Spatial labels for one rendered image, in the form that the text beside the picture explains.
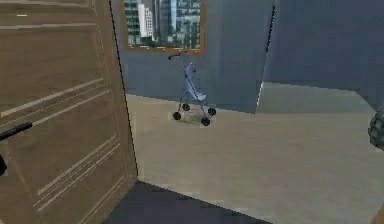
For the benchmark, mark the grey blue baby stroller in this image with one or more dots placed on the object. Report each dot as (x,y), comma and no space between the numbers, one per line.
(192,90)

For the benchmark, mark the wood framed window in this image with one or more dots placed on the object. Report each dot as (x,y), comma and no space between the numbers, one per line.
(163,23)

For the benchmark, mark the brown wooden room door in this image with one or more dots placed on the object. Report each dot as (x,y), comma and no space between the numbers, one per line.
(66,100)

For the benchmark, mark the dark grey round object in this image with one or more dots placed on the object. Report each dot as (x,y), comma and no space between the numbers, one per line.
(377,130)

